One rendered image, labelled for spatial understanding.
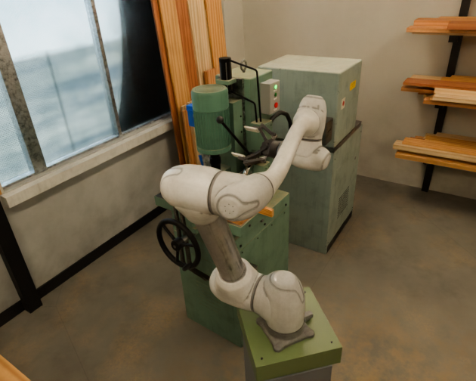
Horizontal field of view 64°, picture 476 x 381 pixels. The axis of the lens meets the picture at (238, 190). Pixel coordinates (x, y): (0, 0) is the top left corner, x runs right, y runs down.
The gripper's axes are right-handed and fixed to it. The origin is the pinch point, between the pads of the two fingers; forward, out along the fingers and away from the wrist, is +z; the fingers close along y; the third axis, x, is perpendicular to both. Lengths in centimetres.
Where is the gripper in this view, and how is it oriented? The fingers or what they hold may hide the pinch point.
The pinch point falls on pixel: (241, 141)
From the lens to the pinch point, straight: 173.0
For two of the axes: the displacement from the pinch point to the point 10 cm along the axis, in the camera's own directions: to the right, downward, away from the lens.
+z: -8.1, -2.5, 5.2
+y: 4.1, -8.9, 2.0
